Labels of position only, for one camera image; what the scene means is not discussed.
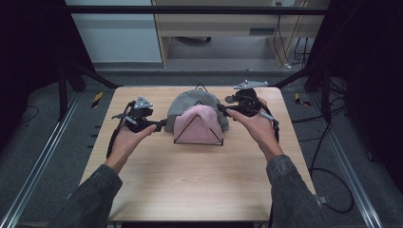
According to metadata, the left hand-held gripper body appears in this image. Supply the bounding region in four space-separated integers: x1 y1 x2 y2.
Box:
112 95 156 133

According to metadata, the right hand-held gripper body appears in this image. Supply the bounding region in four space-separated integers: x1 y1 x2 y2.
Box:
232 79 269 118

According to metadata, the grey knit beanie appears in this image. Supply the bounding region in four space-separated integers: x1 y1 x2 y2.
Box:
163 88 230 134

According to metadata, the black wire rack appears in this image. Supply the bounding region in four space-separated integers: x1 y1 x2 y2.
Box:
173 83 224 147

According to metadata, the pink knit beanie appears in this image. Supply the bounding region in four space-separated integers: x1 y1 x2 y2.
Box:
173 104 224 145

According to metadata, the person's right hand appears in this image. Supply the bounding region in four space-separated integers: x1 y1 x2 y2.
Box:
225 98 284 162

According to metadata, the person's left hand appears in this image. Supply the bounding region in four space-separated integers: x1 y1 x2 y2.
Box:
104 123 158 174

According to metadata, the yellow black striped tape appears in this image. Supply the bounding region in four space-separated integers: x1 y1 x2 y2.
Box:
294 92 312 107

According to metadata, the black metal stand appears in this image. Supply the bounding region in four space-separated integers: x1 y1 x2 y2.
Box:
57 59 124 122
271 61 333 124

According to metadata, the white cabinet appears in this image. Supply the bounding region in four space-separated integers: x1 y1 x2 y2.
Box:
65 0 163 64

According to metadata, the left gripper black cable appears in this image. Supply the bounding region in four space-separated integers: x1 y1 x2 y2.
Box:
106 100 137 160

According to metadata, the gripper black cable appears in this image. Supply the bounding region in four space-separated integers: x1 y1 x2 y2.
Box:
259 103 281 143
106 100 137 160

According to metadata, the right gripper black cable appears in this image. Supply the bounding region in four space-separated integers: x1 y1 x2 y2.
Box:
259 103 281 143

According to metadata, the yellow-handled tool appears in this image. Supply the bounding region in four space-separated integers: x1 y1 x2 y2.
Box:
91 91 105 109

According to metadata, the yellow cable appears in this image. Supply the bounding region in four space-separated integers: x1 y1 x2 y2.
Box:
275 13 306 67

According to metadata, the black horizontal frame bar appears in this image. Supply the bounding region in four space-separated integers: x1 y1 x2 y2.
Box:
66 5 329 16

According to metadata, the aluminium rail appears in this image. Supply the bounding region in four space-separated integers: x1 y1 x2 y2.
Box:
307 93 385 228
0 93 82 228

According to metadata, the thin black floor cable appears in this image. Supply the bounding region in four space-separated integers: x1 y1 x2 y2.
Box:
17 104 40 125

